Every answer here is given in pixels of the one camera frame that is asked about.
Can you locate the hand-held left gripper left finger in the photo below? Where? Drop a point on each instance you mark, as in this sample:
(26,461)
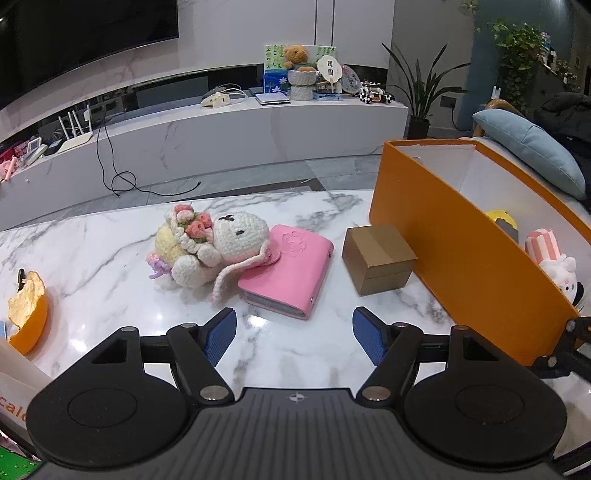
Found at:
(219,334)

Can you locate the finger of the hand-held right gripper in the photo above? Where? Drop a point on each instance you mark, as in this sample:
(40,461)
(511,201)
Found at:
(572,362)

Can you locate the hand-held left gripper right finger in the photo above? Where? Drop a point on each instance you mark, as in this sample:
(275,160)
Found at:
(369,337)

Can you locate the orange storage box white inside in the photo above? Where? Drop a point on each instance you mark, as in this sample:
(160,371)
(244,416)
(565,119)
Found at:
(438,230)

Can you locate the brown cardboard box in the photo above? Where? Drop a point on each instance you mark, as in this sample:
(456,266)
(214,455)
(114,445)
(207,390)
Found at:
(378,258)

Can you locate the pink wallet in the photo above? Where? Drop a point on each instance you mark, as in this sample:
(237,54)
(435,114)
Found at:
(286,277)

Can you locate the crochet bunny doll with flowers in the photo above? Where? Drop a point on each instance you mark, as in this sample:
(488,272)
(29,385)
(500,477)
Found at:
(231,235)

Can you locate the pink striped plush toy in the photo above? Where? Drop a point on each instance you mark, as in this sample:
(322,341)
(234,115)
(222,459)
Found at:
(545,249)

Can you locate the yellow toy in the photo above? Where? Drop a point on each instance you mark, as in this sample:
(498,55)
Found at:
(501,219)

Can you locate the orange peel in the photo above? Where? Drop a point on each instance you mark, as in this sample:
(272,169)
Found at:
(32,318)

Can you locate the long white TV console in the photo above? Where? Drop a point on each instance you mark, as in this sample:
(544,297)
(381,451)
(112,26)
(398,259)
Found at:
(231,138)

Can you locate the white container orange print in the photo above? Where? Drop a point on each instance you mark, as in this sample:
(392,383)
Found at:
(14,383)

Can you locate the potted plant with long leaves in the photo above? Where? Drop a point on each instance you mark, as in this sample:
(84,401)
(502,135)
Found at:
(418,127)

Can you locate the light blue pillow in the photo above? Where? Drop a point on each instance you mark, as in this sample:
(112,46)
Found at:
(531,143)

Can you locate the green box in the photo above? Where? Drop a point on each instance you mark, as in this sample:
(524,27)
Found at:
(14,461)

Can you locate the flat white device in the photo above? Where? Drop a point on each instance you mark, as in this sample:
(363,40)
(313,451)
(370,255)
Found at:
(272,98)

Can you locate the white router with antennas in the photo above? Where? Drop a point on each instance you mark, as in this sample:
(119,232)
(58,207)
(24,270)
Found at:
(76,138)

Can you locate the flat blue box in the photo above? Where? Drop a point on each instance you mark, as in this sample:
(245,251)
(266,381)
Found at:
(328,96)

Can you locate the dark coat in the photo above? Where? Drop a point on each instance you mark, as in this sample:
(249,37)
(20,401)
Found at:
(568,115)

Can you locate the small white device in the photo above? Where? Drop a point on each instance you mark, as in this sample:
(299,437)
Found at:
(36,151)

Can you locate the white woven basket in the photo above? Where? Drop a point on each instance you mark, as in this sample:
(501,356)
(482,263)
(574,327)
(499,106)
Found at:
(302,85)

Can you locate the pink packet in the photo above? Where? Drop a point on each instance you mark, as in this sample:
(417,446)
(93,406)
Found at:
(8,168)

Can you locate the green and blue painting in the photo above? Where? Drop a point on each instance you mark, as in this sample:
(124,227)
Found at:
(273,69)

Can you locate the round white hand fan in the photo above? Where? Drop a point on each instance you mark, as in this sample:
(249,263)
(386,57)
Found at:
(330,68)

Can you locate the brown teddy bear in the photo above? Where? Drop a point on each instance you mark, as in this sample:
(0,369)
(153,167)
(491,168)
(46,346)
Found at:
(296,56)

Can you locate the leafy green trailing plant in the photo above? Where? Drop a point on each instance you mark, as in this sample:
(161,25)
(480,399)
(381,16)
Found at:
(521,50)

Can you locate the large black television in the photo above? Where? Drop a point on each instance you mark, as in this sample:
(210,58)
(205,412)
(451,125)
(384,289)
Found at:
(69,37)

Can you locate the black wall socket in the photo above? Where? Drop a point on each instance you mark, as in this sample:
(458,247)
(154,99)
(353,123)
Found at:
(449,102)

